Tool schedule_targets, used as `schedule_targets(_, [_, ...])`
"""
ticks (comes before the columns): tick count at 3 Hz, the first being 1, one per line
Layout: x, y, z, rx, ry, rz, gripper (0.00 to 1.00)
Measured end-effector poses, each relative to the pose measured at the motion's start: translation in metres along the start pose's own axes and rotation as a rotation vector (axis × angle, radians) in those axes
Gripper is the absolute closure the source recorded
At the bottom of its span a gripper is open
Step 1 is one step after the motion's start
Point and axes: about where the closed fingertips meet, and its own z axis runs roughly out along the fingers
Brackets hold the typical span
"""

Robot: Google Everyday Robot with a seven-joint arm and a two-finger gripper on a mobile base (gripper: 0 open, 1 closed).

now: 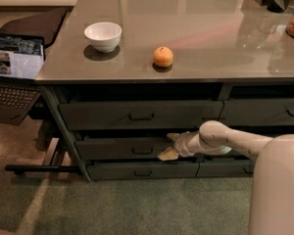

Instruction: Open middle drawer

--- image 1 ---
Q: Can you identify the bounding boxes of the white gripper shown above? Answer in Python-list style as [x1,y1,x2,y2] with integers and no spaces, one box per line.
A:
[158,131,200,161]

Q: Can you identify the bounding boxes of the grey drawer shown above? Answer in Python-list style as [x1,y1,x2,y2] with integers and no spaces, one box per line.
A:
[75,137,172,161]
[220,99,294,126]
[59,100,222,130]
[197,157,255,178]
[87,162,199,180]

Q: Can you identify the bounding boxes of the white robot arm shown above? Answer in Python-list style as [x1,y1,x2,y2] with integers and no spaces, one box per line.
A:
[158,120,294,235]

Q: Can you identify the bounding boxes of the open black laptop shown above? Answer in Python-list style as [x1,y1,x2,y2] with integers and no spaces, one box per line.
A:
[0,33,45,125]

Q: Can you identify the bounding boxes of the orange mandarin fruit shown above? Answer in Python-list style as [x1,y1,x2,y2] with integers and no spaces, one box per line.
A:
[153,46,173,68]

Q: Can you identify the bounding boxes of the white ceramic bowl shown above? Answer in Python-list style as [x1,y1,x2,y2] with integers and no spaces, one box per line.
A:
[84,22,123,53]

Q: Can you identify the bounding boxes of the black bar stand base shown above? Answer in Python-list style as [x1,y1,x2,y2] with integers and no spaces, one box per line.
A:
[5,164,80,175]

